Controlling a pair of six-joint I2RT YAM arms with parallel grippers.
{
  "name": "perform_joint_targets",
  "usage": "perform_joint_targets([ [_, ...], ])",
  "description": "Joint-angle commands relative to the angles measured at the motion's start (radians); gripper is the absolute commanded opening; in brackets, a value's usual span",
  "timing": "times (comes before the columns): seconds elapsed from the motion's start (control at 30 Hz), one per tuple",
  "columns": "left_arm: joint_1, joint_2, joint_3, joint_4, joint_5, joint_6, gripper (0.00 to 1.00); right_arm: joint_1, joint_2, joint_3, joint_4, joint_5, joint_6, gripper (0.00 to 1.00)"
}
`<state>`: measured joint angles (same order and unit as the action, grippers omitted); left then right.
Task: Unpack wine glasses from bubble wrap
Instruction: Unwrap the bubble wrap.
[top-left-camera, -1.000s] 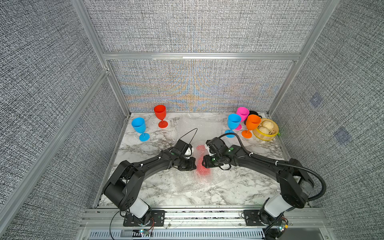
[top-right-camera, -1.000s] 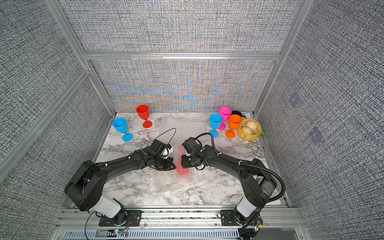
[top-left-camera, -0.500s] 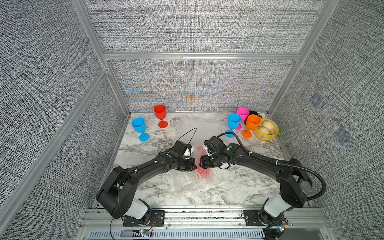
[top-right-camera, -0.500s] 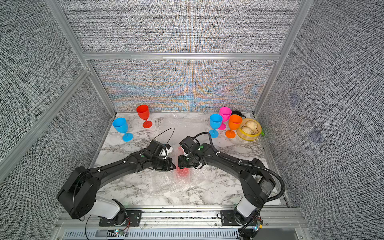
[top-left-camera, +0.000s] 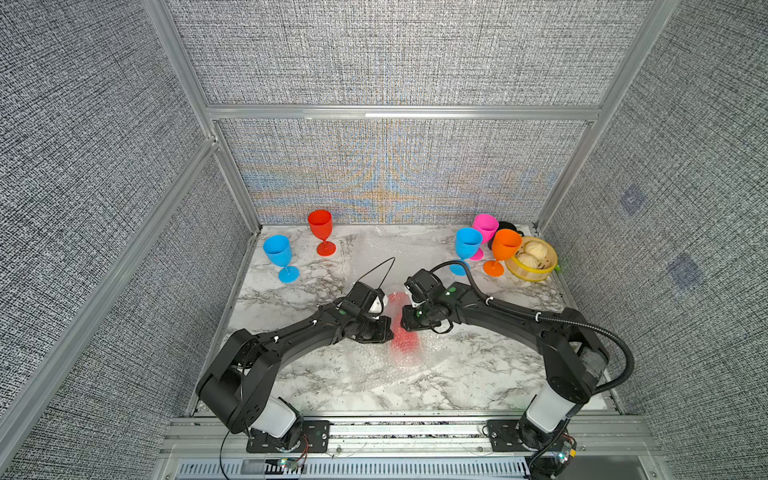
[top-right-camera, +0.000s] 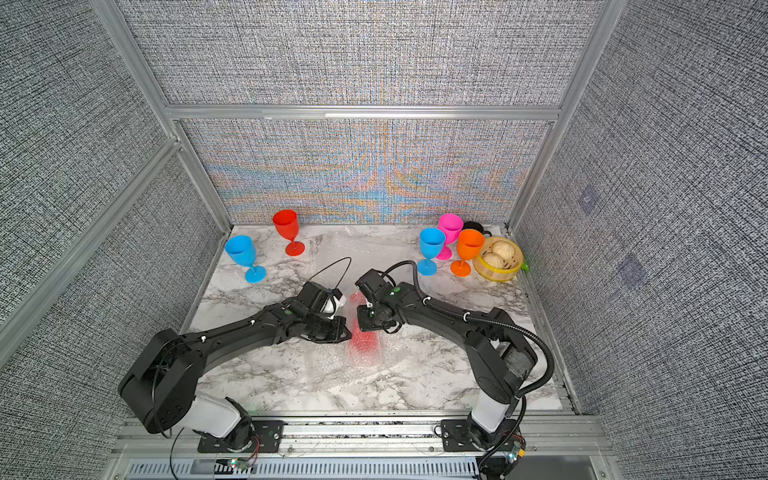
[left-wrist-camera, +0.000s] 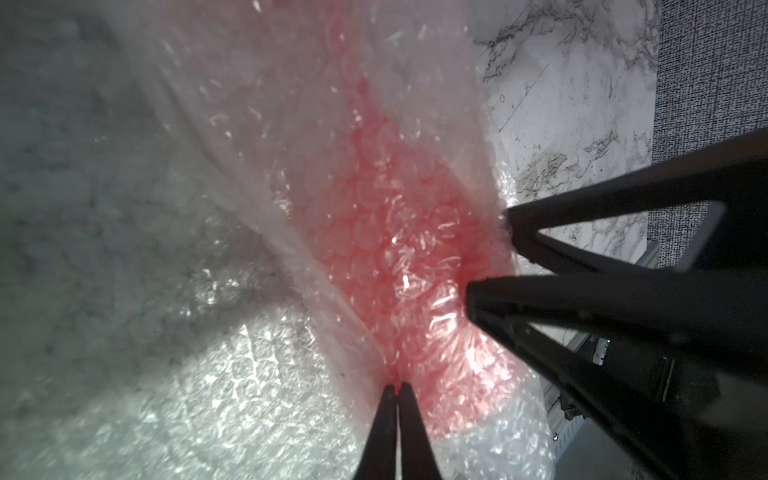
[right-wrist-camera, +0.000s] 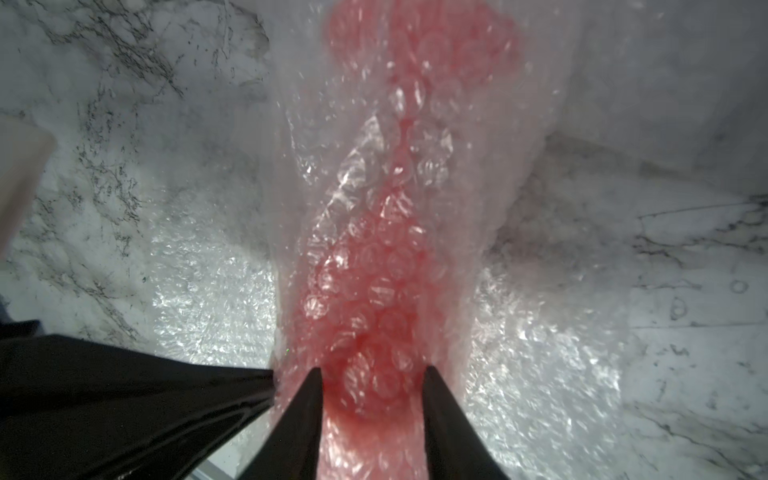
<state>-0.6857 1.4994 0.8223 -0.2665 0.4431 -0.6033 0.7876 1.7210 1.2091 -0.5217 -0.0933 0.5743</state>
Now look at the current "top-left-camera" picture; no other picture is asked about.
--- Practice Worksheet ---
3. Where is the blue wine glass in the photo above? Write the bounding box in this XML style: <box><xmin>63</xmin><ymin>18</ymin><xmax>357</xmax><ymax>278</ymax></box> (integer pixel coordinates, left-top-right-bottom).
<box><xmin>263</xmin><ymin>235</ymin><xmax>300</xmax><ymax>284</ymax></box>
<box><xmin>455</xmin><ymin>227</ymin><xmax>483</xmax><ymax>265</ymax></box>

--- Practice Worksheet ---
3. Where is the orange wine glass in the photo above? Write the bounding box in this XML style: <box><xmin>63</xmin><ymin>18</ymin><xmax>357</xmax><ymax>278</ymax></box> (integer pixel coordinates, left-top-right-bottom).
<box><xmin>483</xmin><ymin>229</ymin><xmax>523</xmax><ymax>277</ymax></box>

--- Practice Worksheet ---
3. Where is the pink plastic wine glass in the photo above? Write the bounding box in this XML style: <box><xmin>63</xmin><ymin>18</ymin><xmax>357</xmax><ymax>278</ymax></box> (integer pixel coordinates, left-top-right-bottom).
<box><xmin>470</xmin><ymin>214</ymin><xmax>499</xmax><ymax>261</ymax></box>

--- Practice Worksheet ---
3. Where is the red plastic wine glass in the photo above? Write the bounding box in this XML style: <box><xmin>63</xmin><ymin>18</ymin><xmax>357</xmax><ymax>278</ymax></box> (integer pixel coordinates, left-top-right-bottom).
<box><xmin>308</xmin><ymin>210</ymin><xmax>336</xmax><ymax>257</ymax></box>

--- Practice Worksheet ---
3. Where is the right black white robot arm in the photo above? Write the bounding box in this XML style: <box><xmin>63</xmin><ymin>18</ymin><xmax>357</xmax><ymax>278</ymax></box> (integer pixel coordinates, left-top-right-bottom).
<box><xmin>401</xmin><ymin>283</ymin><xmax>617</xmax><ymax>451</ymax></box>

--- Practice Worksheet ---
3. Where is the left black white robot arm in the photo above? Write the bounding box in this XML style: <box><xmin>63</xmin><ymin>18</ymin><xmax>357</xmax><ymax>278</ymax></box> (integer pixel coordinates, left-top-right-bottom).
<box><xmin>196</xmin><ymin>302</ymin><xmax>394</xmax><ymax>442</ymax></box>

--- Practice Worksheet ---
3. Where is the black mug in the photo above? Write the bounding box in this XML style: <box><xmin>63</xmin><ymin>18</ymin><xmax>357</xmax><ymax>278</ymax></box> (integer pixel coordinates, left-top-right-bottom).
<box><xmin>498</xmin><ymin>221</ymin><xmax>525</xmax><ymax>236</ymax></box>

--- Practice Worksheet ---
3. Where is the yellow bowl with buns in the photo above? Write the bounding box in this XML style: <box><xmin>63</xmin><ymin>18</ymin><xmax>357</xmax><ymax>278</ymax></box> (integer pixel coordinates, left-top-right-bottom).
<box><xmin>505</xmin><ymin>236</ymin><xmax>558</xmax><ymax>282</ymax></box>

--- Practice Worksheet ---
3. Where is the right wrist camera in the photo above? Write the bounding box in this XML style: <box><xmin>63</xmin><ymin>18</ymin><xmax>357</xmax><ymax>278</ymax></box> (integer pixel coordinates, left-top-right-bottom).
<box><xmin>404</xmin><ymin>269</ymin><xmax>445</xmax><ymax>305</ymax></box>

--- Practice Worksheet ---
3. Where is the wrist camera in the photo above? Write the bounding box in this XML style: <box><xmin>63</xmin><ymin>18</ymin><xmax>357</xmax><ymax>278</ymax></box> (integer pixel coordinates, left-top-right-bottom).
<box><xmin>345</xmin><ymin>281</ymin><xmax>385</xmax><ymax>317</ymax></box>
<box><xmin>404</xmin><ymin>269</ymin><xmax>445</xmax><ymax>305</ymax></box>

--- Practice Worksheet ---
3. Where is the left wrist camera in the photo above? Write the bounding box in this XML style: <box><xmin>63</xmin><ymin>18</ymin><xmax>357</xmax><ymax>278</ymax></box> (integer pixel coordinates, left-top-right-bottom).
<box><xmin>345</xmin><ymin>281</ymin><xmax>385</xmax><ymax>317</ymax></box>

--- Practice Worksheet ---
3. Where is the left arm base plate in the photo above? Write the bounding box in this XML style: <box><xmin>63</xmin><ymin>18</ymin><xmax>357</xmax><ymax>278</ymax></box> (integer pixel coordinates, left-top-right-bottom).
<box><xmin>246</xmin><ymin>420</ymin><xmax>331</xmax><ymax>455</ymax></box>

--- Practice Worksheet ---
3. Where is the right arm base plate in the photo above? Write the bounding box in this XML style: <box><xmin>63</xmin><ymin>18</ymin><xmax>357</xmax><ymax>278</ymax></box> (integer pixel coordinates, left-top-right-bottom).
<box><xmin>485</xmin><ymin>418</ymin><xmax>557</xmax><ymax>453</ymax></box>

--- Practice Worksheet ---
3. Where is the black corrugated cable hose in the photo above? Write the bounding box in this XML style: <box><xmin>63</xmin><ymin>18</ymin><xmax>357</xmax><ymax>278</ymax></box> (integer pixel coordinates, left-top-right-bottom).
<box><xmin>428</xmin><ymin>259</ymin><xmax>636</xmax><ymax>475</ymax></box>

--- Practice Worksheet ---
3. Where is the aluminium front rail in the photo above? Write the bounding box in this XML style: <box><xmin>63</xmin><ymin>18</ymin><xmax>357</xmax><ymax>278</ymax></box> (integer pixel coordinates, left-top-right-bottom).
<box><xmin>160</xmin><ymin>411</ymin><xmax>661</xmax><ymax>458</ymax></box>

